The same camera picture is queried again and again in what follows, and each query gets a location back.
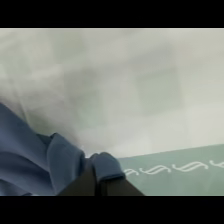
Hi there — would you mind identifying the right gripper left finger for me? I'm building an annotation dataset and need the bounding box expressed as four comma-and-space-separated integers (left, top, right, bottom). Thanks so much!
57, 153, 99, 197

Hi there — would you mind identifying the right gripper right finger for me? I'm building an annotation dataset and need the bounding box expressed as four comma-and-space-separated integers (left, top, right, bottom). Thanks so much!
98, 178, 146, 197

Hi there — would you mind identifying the blue garment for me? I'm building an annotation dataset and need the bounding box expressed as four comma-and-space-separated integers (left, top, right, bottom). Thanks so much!
0, 101, 127, 197

